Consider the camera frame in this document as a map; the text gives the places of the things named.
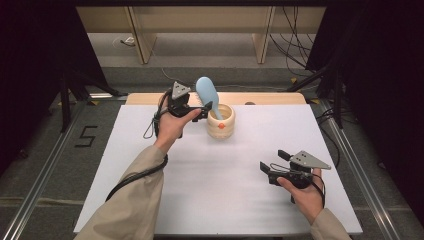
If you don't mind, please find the person's left hand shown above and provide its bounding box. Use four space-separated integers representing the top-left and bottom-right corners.
154 93 203 155

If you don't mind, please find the black cables bundle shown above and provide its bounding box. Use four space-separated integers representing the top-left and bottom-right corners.
269 6 318 78

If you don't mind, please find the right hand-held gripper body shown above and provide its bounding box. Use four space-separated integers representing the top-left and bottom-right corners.
267 150 332 205

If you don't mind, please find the white floor socket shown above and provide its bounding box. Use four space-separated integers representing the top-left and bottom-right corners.
112 34 137 48

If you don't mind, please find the black metal stand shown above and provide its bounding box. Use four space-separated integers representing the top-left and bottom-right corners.
285 65 345 130
59 69 129 134

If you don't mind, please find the person's right hand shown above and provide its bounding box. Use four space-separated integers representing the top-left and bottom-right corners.
276 167 325 225

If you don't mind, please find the light blue hairbrush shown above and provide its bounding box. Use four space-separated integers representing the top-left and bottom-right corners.
195 76 224 121

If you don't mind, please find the black curtain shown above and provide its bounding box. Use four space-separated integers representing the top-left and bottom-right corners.
0 0 108 174
305 0 424 228

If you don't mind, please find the aluminium floor rail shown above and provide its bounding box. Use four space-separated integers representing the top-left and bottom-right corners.
0 99 88 240
319 99 403 240

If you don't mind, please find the cream ringed cup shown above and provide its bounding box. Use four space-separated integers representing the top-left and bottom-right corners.
206 103 237 140

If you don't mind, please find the wooden table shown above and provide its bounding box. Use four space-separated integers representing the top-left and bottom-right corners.
125 92 307 106

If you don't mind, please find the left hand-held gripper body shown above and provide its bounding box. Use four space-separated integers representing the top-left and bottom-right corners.
166 81 205 118

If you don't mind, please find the thin grey cable loop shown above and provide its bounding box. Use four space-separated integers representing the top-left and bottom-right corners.
142 112 162 140

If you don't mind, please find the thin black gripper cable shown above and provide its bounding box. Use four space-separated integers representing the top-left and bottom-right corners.
311 172 327 208

